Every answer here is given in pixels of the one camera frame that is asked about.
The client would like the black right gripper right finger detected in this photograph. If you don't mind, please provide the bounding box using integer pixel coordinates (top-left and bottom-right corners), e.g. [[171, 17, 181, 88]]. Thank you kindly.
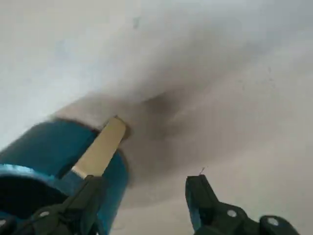
[[185, 174, 301, 235]]

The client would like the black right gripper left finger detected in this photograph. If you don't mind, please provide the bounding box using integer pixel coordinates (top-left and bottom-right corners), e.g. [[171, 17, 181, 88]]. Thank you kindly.
[[0, 175, 105, 235]]

